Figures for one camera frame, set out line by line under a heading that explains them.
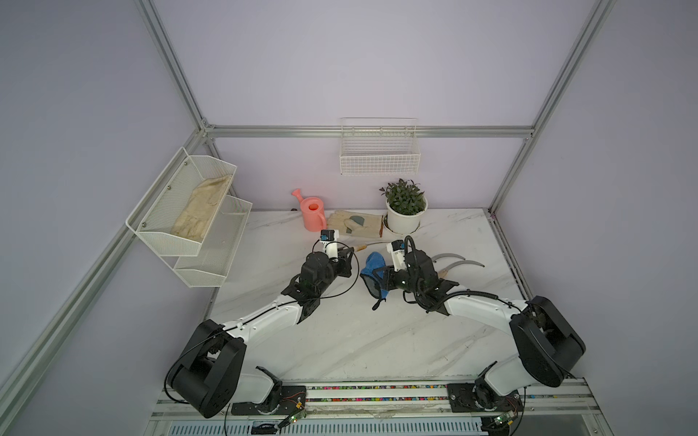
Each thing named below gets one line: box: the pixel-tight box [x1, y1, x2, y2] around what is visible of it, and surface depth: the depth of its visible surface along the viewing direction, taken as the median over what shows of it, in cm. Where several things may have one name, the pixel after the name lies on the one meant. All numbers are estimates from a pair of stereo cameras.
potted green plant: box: [378, 178, 429, 235], surface depth 104 cm
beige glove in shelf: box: [169, 174, 232, 242], surface depth 80 cm
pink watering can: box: [290, 188, 328, 233], surface depth 110 cm
